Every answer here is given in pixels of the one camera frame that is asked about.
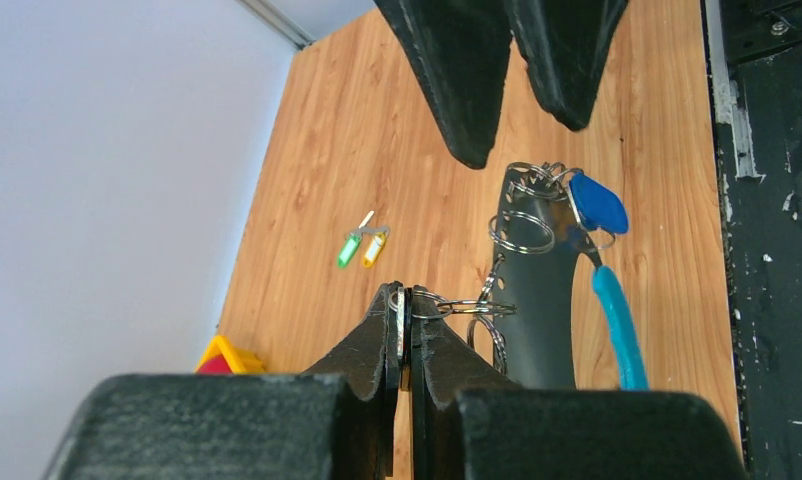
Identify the keyring bunch with blue tag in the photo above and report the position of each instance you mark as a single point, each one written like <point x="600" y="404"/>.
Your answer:
<point x="548" y="217"/>

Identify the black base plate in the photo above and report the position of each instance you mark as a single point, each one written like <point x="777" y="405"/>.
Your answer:
<point x="755" y="55"/>

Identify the yellow plastic fruit tray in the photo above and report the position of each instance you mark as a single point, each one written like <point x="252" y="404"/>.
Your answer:
<point x="221" y="357"/>

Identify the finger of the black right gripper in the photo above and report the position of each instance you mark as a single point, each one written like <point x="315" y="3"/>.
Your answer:
<point x="565" y="44"/>
<point x="459" y="52"/>

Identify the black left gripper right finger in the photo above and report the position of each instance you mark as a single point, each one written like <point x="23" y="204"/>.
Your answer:
<point x="468" y="421"/>

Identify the green key tag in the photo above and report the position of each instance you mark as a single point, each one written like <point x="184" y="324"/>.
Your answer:
<point x="348" y="249"/>

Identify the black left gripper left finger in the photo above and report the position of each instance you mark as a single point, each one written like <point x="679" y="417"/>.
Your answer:
<point x="332" y="421"/>

